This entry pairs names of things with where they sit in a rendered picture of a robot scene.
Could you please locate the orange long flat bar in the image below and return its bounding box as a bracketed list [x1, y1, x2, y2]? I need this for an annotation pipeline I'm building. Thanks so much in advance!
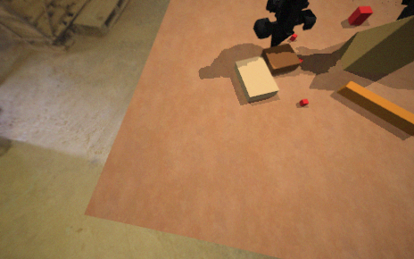
[337, 80, 414, 136]

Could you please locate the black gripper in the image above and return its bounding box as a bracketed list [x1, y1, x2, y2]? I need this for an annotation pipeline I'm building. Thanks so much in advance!
[253, 0, 317, 47]

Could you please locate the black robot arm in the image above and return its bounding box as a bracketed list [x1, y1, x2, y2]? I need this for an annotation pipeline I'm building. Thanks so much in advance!
[266, 0, 414, 21]

